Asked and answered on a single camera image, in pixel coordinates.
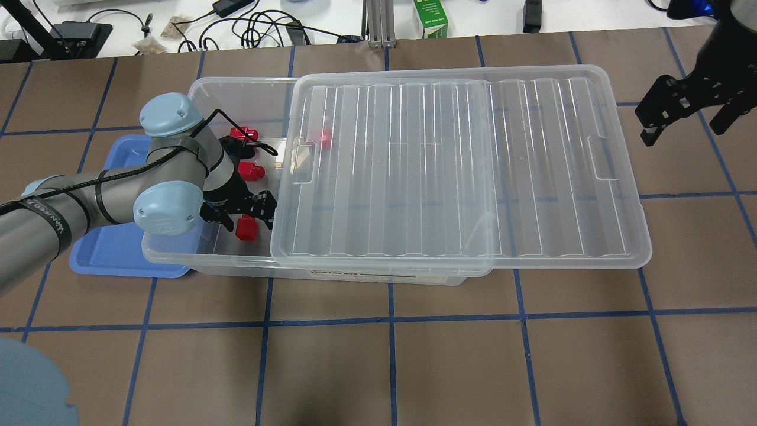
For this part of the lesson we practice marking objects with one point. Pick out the green white carton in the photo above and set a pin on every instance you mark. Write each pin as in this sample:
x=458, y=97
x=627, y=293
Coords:
x=431, y=19

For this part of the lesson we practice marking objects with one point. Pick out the clear plastic box lid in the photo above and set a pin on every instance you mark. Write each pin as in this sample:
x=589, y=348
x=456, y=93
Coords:
x=566, y=194

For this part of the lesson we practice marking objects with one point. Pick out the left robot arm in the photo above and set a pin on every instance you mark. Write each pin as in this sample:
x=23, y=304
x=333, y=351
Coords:
x=190, y=176

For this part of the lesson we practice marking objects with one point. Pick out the clear plastic storage box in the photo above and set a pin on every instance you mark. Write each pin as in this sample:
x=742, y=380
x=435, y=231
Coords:
x=248, y=254

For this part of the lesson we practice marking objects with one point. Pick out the aluminium frame post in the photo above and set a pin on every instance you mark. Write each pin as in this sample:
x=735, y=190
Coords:
x=378, y=24

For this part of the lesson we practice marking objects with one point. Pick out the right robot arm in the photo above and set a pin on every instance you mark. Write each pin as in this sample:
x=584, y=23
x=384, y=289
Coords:
x=733, y=36

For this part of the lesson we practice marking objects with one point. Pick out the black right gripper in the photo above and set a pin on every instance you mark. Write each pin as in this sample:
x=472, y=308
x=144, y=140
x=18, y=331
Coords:
x=722, y=66

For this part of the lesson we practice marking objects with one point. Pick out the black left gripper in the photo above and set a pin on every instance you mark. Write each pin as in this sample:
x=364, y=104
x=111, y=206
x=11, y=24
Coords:
x=235, y=190

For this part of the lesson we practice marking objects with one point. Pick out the black power adapter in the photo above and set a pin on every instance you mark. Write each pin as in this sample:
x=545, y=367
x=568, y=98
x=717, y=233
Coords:
x=225, y=8

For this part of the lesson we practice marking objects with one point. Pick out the blue plastic tray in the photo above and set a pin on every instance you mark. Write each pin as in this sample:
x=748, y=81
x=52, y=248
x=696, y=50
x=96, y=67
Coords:
x=116, y=250

